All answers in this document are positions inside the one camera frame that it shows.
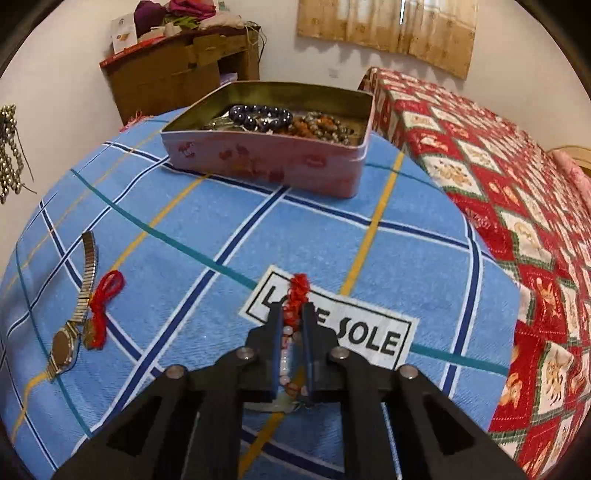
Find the pink pillow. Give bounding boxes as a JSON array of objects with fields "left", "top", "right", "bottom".
[{"left": 551, "top": 150, "right": 591, "bottom": 210}]

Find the clothes pile on desk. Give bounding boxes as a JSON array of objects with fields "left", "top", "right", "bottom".
[{"left": 133, "top": 0, "right": 245, "bottom": 36}]

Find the red patchwork bedspread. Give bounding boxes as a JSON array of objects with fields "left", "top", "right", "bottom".
[{"left": 360, "top": 67, "right": 590, "bottom": 479}]

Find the red book on desk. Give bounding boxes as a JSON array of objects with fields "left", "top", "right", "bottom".
[{"left": 99, "top": 36, "right": 164, "bottom": 69}]

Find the red string pendant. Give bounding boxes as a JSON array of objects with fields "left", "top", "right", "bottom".
[{"left": 82, "top": 270, "right": 125, "bottom": 350}]

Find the clothes pile on floor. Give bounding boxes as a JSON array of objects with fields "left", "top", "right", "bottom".
[{"left": 119, "top": 111, "right": 152, "bottom": 132}]

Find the white pearl necklace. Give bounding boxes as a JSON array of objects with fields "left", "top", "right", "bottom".
[{"left": 0, "top": 103, "right": 27, "bottom": 205}]

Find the red tassel bead bracelet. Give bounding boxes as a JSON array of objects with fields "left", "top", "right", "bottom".
[{"left": 248, "top": 272, "right": 316, "bottom": 414}]

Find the pink metal tin box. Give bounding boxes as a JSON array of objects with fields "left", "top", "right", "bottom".
[{"left": 161, "top": 81, "right": 375, "bottom": 198}]

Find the white product box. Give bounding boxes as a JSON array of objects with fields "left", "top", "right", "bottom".
[{"left": 110, "top": 13, "right": 137, "bottom": 54}]

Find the green jade bangle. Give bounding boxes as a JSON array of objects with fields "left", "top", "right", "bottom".
[{"left": 201, "top": 116, "right": 245, "bottom": 132}]

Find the wooden desk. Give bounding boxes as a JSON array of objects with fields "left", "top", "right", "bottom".
[{"left": 100, "top": 26, "right": 260, "bottom": 123}]

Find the cream wooden headboard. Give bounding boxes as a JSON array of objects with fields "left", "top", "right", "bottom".
[{"left": 550, "top": 145, "right": 591, "bottom": 169}]

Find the beige window curtain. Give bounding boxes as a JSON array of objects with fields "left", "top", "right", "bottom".
[{"left": 297, "top": 0, "right": 478, "bottom": 80}]

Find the grey brown bead necklace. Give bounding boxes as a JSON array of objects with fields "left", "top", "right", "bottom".
[{"left": 299, "top": 111, "right": 362, "bottom": 146}]

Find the blue plaid tablecloth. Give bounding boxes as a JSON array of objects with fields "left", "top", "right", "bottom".
[{"left": 1, "top": 116, "right": 519, "bottom": 479}]

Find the dark bead bracelet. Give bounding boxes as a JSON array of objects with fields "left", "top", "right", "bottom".
[{"left": 227, "top": 103, "right": 295, "bottom": 135}]

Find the silver wrist watch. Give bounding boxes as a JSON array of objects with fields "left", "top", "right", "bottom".
[{"left": 47, "top": 231, "right": 97, "bottom": 381}]

